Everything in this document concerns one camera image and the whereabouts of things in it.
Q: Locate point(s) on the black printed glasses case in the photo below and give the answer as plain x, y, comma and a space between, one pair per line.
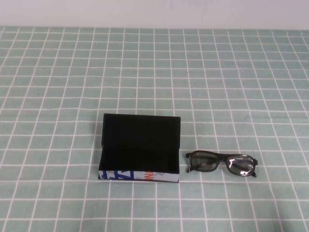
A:
140, 145

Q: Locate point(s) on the black framed glasses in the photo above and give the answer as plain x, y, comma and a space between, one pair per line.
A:
223, 160

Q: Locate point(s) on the green checkered tablecloth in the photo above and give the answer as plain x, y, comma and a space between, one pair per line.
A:
72, 72

